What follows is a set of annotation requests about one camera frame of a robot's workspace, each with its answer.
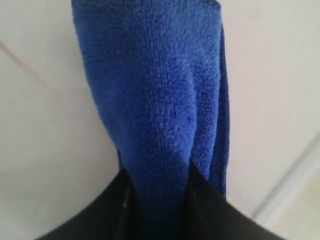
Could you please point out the blue microfibre cloth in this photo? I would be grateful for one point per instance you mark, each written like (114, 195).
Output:
(157, 73)

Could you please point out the white board with aluminium frame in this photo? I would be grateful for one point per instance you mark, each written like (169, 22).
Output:
(56, 156)

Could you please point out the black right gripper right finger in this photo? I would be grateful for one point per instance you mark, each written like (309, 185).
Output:
(211, 217)

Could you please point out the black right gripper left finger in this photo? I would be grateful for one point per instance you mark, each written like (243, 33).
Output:
(111, 216)

